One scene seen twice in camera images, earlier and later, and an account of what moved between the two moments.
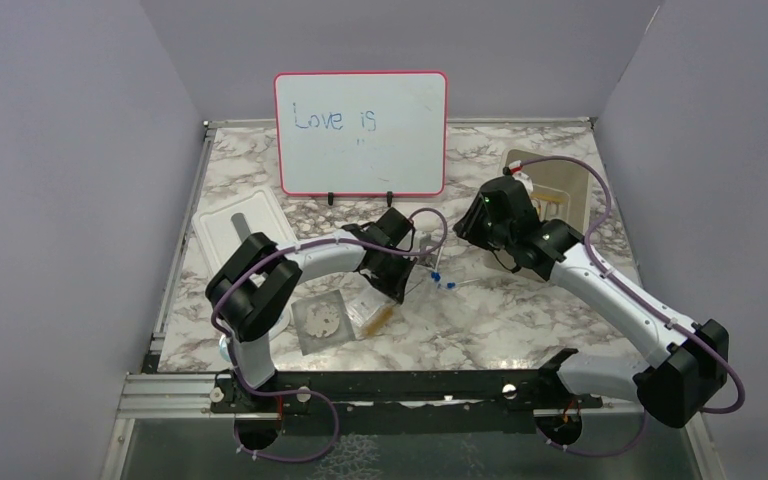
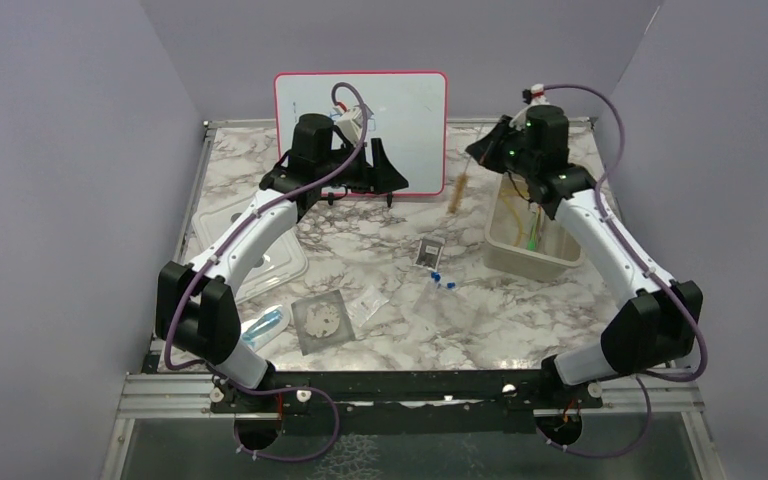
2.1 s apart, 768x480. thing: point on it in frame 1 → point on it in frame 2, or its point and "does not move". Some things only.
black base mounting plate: x=403 y=401 does not move
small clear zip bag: x=362 y=309 does not move
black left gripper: x=396 y=288 → x=382 y=173
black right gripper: x=468 y=226 → x=485 y=150
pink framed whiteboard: x=368 y=133 does not move
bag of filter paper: x=322 y=322 does not move
